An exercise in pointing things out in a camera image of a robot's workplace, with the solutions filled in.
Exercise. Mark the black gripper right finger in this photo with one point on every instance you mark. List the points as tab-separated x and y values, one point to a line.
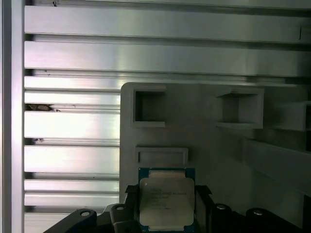
202	213

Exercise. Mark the grey parts rack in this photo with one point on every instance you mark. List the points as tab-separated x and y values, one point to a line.
194	136

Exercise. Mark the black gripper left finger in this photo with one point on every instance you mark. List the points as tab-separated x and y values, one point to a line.
132	206

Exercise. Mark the silver CPU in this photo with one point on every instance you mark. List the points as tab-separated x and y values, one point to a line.
165	199

